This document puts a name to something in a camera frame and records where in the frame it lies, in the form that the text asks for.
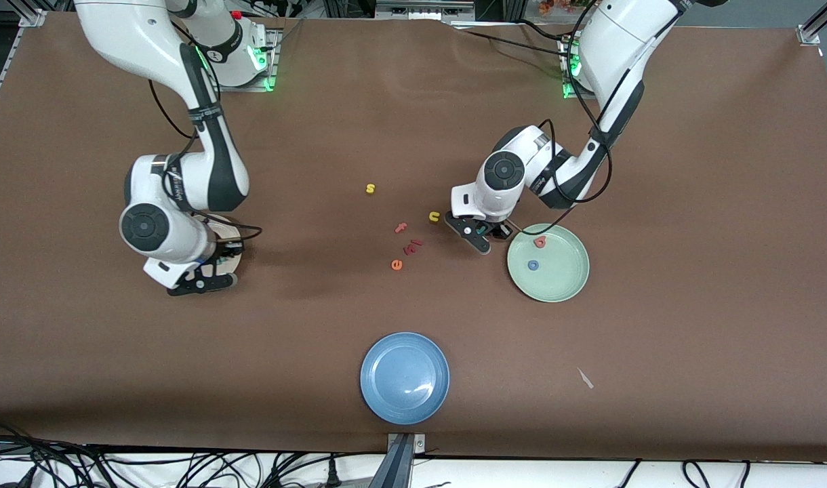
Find beige brown plate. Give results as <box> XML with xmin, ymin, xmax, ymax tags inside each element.
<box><xmin>207</xmin><ymin>216</ymin><xmax>245</xmax><ymax>273</ymax></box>

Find pale green plate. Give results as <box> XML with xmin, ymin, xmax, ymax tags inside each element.
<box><xmin>507</xmin><ymin>224</ymin><xmax>590</xmax><ymax>303</ymax></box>

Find blue plate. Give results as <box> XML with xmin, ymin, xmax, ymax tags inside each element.
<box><xmin>360</xmin><ymin>331</ymin><xmax>450</xmax><ymax>426</ymax></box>

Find brown table cover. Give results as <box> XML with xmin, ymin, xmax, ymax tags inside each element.
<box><xmin>0</xmin><ymin>12</ymin><xmax>827</xmax><ymax>463</ymax></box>

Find grey metal box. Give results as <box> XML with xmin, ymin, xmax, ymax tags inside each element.
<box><xmin>375</xmin><ymin>0</ymin><xmax>475</xmax><ymax>20</ymax></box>

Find orange artificial flowers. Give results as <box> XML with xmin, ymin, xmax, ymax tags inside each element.
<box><xmin>539</xmin><ymin>0</ymin><xmax>594</xmax><ymax>16</ymax></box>

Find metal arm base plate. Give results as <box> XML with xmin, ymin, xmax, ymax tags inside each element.
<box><xmin>560</xmin><ymin>34</ymin><xmax>594</xmax><ymax>102</ymax></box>
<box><xmin>230</xmin><ymin>28</ymin><xmax>280</xmax><ymax>93</ymax></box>

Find black cable on table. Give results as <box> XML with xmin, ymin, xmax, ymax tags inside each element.
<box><xmin>454</xmin><ymin>19</ymin><xmax>571</xmax><ymax>59</ymax></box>

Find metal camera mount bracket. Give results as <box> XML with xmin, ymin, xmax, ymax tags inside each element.
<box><xmin>385</xmin><ymin>432</ymin><xmax>426</xmax><ymax>488</ymax></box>

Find black cable connector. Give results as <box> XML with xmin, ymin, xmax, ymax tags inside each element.
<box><xmin>0</xmin><ymin>464</ymin><xmax>38</xmax><ymax>488</ymax></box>

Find aluminium frame profile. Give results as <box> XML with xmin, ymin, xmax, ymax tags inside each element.
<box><xmin>796</xmin><ymin>0</ymin><xmax>827</xmax><ymax>123</ymax></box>
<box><xmin>0</xmin><ymin>8</ymin><xmax>48</xmax><ymax>136</ymax></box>

